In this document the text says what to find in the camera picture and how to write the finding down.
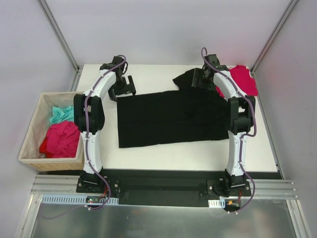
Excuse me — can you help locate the right aluminium frame post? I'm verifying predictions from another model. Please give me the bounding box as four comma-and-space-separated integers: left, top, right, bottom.
251, 0, 300, 75

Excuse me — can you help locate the wicker laundry basket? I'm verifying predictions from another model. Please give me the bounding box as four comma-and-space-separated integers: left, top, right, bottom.
18, 92, 84, 172

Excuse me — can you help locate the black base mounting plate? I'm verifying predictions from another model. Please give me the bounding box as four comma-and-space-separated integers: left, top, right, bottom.
76, 169, 251, 207

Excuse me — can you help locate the right white cable duct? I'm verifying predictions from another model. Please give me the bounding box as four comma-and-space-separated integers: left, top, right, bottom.
208, 199, 242, 208

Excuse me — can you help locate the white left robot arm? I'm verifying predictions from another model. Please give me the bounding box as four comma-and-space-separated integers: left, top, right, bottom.
73, 55, 136, 193

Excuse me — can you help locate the aluminium frame post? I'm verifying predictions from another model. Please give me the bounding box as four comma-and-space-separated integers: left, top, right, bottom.
251, 0, 300, 75
37, 0, 80, 73

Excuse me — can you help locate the left white cable duct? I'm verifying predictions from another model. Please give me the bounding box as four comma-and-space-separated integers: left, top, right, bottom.
42, 194, 119, 206

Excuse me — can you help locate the red t-shirt in basket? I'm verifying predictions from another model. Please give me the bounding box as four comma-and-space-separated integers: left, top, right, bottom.
39, 121, 80, 158

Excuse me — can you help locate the white cable duct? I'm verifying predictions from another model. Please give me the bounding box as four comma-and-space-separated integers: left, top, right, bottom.
208, 199, 242, 208
42, 194, 119, 206

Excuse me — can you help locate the black flower print t-shirt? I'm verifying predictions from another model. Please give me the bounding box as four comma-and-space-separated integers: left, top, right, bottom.
117, 69, 229, 148

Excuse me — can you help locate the aluminium front rail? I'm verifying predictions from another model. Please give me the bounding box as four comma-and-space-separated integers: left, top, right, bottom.
31, 175, 299, 200

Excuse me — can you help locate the teal t-shirt in basket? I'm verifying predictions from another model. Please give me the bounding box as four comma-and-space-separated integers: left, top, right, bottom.
50, 106, 74, 125

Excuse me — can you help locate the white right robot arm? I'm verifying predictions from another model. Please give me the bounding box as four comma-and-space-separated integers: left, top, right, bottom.
192, 52, 257, 196

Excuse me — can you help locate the folded red t-shirt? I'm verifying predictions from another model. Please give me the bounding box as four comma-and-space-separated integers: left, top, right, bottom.
213, 65, 258, 100

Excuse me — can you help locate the left aluminium frame post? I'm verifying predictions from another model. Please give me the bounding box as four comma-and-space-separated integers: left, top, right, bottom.
37, 0, 80, 73

